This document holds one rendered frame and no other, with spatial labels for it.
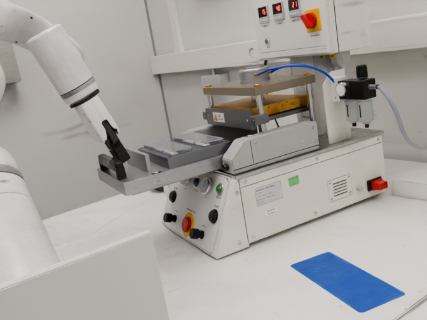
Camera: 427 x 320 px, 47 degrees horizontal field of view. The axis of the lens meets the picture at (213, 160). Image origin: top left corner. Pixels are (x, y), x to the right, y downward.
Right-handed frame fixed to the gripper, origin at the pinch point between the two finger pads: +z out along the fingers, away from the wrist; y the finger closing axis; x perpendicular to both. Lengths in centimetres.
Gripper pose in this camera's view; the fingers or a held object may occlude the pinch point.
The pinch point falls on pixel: (120, 154)
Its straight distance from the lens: 116.5
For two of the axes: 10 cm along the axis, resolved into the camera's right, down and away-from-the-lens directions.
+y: 4.7, 1.3, -8.7
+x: 7.6, -5.6, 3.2
